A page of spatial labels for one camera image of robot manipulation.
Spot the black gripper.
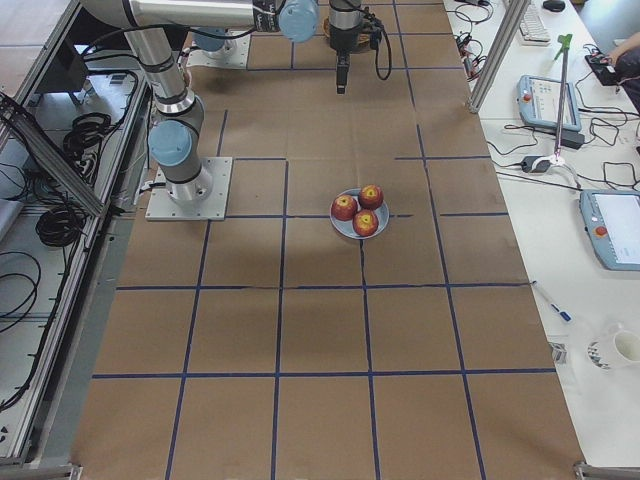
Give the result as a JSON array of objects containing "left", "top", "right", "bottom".
[{"left": 329, "top": 0, "right": 362, "bottom": 94}]

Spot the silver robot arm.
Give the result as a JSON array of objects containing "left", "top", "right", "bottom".
[
  {"left": 193, "top": 28, "right": 236, "bottom": 54},
  {"left": 82, "top": 1, "right": 320, "bottom": 202}
]

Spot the red apple on plate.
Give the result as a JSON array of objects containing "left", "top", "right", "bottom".
[
  {"left": 358, "top": 184, "right": 384, "bottom": 210},
  {"left": 352, "top": 209, "right": 379, "bottom": 237},
  {"left": 330, "top": 194, "right": 359, "bottom": 221}
]

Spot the light blue plate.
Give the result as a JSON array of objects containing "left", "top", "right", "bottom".
[{"left": 329, "top": 187, "right": 390, "bottom": 240}]

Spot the white keyboard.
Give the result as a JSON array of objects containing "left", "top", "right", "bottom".
[{"left": 519, "top": 2, "right": 551, "bottom": 47}]

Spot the blue teach pendant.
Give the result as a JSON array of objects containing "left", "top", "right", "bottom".
[
  {"left": 517, "top": 75, "right": 582, "bottom": 132},
  {"left": 579, "top": 189, "right": 639, "bottom": 271}
]

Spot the black computer mouse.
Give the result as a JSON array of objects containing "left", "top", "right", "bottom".
[{"left": 542, "top": 0, "right": 566, "bottom": 13}]

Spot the green tipped grabber stick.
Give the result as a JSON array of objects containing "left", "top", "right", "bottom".
[{"left": 549, "top": 33, "right": 573, "bottom": 167}]

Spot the black power adapter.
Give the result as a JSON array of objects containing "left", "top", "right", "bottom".
[{"left": 560, "top": 130, "right": 585, "bottom": 150}]

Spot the white blue pen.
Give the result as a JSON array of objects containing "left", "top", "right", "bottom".
[{"left": 531, "top": 280, "right": 572, "bottom": 323}]

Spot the white mug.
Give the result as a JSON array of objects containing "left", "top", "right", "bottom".
[{"left": 587, "top": 323, "right": 639, "bottom": 370}]

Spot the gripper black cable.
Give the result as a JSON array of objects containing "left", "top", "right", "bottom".
[{"left": 362, "top": 7, "right": 394, "bottom": 82}]

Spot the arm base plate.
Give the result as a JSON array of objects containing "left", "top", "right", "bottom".
[
  {"left": 183, "top": 37, "right": 250, "bottom": 69},
  {"left": 145, "top": 157, "right": 233, "bottom": 221}
]

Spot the aluminium frame post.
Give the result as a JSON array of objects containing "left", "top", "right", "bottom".
[{"left": 467, "top": 0, "right": 530, "bottom": 114}]

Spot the coiled black cable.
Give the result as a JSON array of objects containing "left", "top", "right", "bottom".
[
  {"left": 62, "top": 112, "right": 114, "bottom": 161},
  {"left": 35, "top": 207, "right": 89, "bottom": 249}
]

